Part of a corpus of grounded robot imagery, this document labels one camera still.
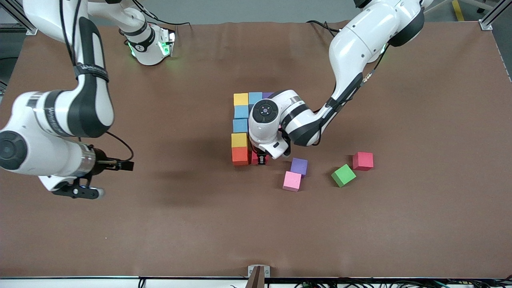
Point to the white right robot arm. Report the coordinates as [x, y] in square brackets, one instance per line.
[40, 148]

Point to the yellow foam cube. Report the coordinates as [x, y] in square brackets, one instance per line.
[239, 140]
[240, 98]

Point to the pink foam cube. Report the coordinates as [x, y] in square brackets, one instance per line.
[292, 181]

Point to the purple foam cube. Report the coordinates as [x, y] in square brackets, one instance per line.
[267, 94]
[299, 166]

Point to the blue foam cube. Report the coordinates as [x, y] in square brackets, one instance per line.
[255, 98]
[241, 111]
[240, 125]

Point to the orange foam cube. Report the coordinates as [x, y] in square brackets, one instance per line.
[240, 155]

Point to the green foam cube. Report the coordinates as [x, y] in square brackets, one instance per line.
[343, 174]

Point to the red foam cube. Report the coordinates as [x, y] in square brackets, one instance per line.
[254, 159]
[362, 160]

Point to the metal base connector box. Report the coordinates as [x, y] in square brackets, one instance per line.
[167, 42]

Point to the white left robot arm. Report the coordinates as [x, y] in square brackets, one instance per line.
[360, 44]

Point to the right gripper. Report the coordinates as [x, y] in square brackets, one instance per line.
[99, 160]

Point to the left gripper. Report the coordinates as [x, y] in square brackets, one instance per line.
[261, 159]

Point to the aluminium frame post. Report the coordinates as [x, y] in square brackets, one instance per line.
[28, 29]
[486, 24]

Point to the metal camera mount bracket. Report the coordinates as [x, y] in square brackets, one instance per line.
[252, 270]

